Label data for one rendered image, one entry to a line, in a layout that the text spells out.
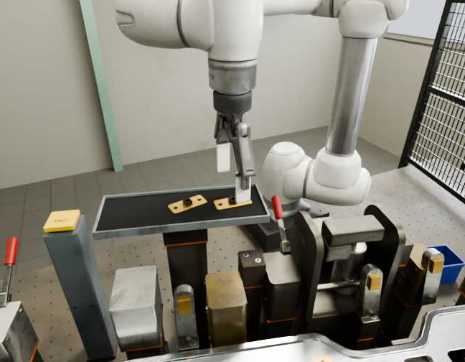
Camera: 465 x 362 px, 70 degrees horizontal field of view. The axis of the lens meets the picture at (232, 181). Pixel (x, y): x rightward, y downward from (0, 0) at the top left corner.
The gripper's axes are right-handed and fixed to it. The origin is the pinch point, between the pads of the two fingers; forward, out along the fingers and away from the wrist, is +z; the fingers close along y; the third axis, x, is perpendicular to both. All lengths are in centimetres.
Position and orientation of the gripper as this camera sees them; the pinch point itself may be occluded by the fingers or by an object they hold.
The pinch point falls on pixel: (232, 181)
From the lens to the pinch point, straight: 73.7
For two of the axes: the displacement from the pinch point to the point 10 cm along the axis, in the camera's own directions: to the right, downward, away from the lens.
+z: 0.0, 8.6, 5.1
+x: 9.5, -1.6, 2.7
